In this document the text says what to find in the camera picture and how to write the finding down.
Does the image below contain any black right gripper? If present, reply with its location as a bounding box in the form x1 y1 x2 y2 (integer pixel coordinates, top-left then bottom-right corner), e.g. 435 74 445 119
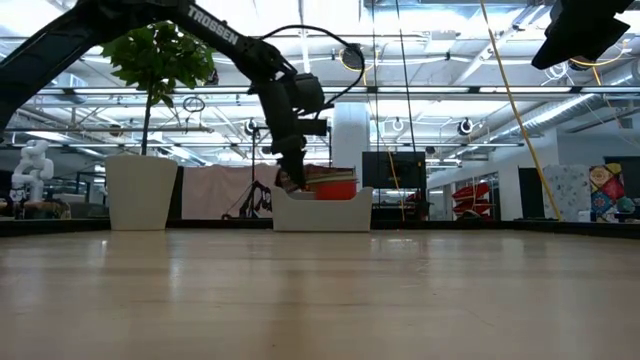
530 0 636 72

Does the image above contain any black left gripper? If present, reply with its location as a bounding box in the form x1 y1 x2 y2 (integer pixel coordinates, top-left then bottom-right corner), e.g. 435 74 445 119
257 74 329 194

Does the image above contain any large red measuring cup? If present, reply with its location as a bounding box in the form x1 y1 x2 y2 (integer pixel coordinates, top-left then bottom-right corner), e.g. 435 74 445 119
314 178 359 202

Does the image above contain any white plastic basket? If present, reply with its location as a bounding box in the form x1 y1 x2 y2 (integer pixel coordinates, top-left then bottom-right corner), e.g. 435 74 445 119
270 185 375 234

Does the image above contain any black tripod stand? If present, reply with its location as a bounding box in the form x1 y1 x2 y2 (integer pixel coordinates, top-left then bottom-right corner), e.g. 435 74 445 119
221 179 274 221

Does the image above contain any pink partition screen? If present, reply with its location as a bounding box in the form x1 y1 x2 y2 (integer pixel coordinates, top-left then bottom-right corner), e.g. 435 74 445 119
180 164 279 221

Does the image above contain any black monitor screen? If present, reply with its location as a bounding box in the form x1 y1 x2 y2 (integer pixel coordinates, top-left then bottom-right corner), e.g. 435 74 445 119
361 150 428 191

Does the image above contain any white patterned panel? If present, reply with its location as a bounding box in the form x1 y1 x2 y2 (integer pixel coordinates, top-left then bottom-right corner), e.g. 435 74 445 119
541 164 591 222

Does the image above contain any colourful patchwork quilt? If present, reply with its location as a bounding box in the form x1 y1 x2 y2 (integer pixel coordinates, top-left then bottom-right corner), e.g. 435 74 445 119
588 163 627 222

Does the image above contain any large white planter pot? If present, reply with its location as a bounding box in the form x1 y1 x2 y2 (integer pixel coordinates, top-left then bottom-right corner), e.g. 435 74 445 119
104 154 179 233

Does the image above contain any green leafy tree plant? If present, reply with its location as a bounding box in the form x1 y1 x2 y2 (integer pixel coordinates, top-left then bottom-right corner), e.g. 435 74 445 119
99 19 223 158

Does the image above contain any red storage rack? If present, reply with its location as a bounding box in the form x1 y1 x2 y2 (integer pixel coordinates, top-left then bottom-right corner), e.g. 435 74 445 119
451 181 494 219

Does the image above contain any white humanoid robot figure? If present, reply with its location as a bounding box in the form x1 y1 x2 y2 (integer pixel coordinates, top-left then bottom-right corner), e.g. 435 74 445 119
10 139 56 205

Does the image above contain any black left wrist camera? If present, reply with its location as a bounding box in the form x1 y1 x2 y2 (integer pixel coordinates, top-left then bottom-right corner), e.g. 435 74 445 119
292 72 328 118

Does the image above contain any yellow hanging rope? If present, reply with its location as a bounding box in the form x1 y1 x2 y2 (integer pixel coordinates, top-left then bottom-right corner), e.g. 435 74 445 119
479 0 563 222

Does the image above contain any black hanging ring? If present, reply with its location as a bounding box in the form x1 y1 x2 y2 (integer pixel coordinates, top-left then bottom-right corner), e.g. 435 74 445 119
181 95 207 114

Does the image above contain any black hanging cable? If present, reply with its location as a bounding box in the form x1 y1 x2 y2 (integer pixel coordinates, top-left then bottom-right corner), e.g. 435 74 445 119
394 0 418 154

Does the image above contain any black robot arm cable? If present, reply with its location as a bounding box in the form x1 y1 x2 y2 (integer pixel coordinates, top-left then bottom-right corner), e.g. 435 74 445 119
259 23 368 109

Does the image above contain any black table edge rail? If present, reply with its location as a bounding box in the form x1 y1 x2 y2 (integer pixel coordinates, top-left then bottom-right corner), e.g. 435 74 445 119
0 217 640 240

